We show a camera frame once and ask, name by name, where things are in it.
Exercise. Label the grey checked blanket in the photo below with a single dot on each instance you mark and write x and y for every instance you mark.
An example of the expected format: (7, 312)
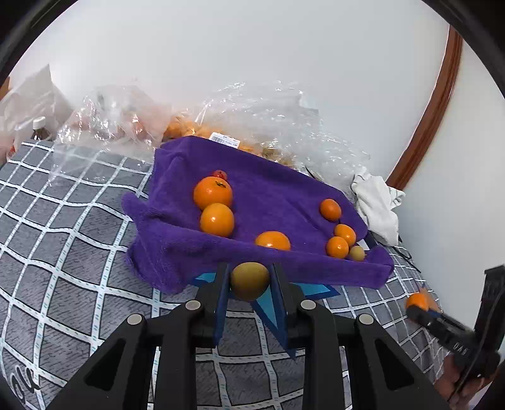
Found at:
(79, 236)

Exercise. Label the white label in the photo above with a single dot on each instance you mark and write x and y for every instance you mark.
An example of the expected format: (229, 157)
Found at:
(225, 138)

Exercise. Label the purple towel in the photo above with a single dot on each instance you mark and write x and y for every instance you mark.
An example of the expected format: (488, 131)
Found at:
(268, 197)

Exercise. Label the small red tomato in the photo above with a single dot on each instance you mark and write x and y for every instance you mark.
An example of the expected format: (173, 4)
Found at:
(219, 174)

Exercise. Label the brown wooden door frame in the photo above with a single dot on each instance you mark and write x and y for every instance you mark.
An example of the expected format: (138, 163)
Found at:
(434, 106)

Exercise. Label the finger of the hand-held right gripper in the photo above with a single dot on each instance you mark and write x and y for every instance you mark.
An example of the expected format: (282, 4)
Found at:
(442, 325)

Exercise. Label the medium orange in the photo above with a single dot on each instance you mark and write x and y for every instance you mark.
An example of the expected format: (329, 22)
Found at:
(217, 219)
(273, 240)

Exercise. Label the small greenish fruit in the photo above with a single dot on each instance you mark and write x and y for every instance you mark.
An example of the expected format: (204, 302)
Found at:
(357, 253)
(249, 281)

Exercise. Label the white cloth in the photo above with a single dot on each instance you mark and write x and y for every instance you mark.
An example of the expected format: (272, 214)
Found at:
(376, 201)

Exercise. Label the clear plastic bag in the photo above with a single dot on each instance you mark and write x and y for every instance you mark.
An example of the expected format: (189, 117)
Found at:
(276, 114)
(110, 114)

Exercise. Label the bottle with dark cap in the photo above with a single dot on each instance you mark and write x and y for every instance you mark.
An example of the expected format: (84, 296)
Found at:
(40, 128)

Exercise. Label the small orange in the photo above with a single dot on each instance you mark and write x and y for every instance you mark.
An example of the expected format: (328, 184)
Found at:
(337, 247)
(345, 233)
(418, 301)
(330, 209)

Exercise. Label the person's right hand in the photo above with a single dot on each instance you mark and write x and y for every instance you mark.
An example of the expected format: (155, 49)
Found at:
(453, 388)

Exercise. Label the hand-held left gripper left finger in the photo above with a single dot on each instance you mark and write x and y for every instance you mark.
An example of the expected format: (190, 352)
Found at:
(221, 303)

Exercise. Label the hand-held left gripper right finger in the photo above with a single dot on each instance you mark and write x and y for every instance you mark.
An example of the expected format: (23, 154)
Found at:
(278, 309)

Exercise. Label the large orange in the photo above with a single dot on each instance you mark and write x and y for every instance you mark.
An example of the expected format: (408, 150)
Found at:
(212, 193)

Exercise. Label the white plastic bag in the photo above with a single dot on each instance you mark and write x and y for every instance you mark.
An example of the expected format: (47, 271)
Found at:
(35, 102)

